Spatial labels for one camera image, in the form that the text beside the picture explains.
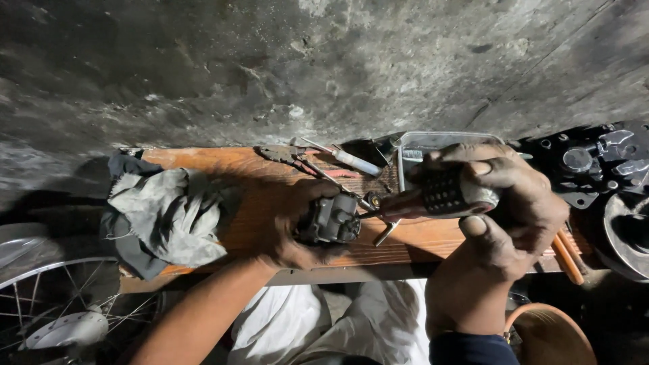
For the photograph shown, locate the person's right hand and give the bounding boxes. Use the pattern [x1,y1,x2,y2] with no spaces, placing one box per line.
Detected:
[406,143,572,311]

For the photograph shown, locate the person's left hand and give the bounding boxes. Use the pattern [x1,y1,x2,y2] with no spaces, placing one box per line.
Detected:
[252,178,352,272]

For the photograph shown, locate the grey metal carburetor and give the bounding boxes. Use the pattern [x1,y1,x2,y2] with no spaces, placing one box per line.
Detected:
[296,192,362,245]

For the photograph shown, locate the red black handled screwdriver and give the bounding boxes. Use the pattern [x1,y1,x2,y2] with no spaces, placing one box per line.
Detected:
[358,165,501,224]

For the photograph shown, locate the orange rod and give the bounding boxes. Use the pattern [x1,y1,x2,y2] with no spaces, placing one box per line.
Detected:
[551,234,585,286]
[558,228,590,275]

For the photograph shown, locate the thin metal rod tool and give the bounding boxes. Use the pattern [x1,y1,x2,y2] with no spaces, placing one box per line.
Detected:
[300,157,376,212]

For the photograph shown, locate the black engine cover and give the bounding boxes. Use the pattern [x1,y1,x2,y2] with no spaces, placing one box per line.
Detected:
[521,122,649,210]

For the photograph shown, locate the wooden plank bench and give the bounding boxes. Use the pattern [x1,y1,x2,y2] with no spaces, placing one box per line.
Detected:
[119,146,600,295]

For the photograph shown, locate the round metal drum part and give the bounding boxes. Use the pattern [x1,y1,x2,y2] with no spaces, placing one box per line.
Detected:
[602,193,649,283]

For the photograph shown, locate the person's white trousers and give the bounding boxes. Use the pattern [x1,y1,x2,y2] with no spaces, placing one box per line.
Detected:
[227,278,432,365]

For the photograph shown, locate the white dirty rag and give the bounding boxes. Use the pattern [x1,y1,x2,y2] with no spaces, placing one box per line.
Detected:
[107,168,229,269]

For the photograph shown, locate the silver metal socket piece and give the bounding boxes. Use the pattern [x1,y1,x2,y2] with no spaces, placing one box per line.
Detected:
[373,218,402,248]

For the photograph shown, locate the brown round stool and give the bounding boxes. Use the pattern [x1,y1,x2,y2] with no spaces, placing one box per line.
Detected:
[504,302,599,365]

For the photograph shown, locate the metal tray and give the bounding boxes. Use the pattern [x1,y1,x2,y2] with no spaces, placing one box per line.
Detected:
[396,131,509,194]

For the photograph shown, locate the dark folded metal sheet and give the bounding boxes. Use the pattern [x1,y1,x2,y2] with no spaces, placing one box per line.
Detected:
[373,136,402,166]

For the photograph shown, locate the dark blue cloth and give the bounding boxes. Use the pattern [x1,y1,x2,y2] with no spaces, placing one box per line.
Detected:
[99,151,169,282]

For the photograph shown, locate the spoked wheel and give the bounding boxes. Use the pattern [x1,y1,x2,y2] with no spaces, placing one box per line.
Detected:
[0,255,164,365]

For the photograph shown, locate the silver fender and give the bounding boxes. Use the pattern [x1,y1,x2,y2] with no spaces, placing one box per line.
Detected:
[0,222,50,270]

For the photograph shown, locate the red handled pliers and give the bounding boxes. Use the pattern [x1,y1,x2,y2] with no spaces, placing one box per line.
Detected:
[256,145,362,179]

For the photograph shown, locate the clear handled screwdriver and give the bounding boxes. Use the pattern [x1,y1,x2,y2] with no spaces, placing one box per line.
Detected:
[298,136,384,177]

